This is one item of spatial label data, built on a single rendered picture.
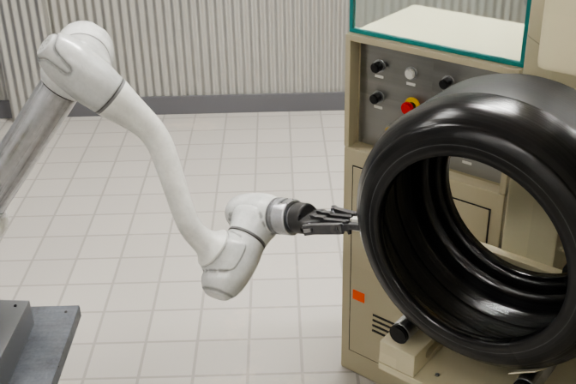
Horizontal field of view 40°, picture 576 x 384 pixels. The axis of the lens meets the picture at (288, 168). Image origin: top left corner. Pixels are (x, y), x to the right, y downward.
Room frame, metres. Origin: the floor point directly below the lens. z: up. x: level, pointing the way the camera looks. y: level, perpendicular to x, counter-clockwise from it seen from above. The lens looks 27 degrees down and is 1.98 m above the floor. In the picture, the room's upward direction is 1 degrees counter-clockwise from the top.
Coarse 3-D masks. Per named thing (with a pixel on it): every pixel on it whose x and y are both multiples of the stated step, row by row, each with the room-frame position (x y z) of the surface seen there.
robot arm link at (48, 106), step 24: (72, 24) 1.84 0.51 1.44; (48, 96) 1.77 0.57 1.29; (24, 120) 1.77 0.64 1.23; (48, 120) 1.77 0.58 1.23; (0, 144) 1.78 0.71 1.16; (24, 144) 1.76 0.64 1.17; (48, 144) 1.80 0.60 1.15; (0, 168) 1.75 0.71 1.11; (24, 168) 1.76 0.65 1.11; (0, 192) 1.74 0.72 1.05; (0, 216) 1.76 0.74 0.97
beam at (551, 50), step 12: (552, 0) 0.94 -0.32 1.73; (564, 0) 0.93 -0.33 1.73; (552, 12) 0.94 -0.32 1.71; (564, 12) 0.93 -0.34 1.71; (552, 24) 0.94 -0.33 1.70; (564, 24) 0.93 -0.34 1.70; (552, 36) 0.94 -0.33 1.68; (564, 36) 0.93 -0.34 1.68; (540, 48) 0.95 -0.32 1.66; (552, 48) 0.93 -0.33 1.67; (564, 48) 0.92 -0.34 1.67; (540, 60) 0.94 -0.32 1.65; (552, 60) 0.93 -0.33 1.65; (564, 60) 0.92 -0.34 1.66; (564, 72) 0.92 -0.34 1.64
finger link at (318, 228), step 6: (306, 228) 1.55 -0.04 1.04; (312, 228) 1.55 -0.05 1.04; (318, 228) 1.54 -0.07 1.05; (324, 228) 1.54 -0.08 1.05; (330, 228) 1.53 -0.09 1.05; (336, 228) 1.52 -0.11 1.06; (306, 234) 1.55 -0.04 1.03; (312, 234) 1.55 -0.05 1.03; (318, 234) 1.54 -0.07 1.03; (324, 234) 1.54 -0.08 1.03; (330, 234) 1.53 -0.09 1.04; (336, 234) 1.52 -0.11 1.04
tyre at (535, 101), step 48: (480, 96) 1.33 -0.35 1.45; (528, 96) 1.32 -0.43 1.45; (384, 144) 1.39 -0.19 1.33; (432, 144) 1.30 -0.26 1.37; (480, 144) 1.24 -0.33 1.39; (528, 144) 1.21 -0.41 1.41; (384, 192) 1.36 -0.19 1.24; (432, 192) 1.58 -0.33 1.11; (384, 240) 1.37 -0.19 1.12; (432, 240) 1.55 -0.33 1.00; (384, 288) 1.36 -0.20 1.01; (432, 288) 1.44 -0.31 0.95; (480, 288) 1.47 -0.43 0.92; (528, 288) 1.43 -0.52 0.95; (432, 336) 1.28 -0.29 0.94; (480, 336) 1.23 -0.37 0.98; (528, 336) 1.17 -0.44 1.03
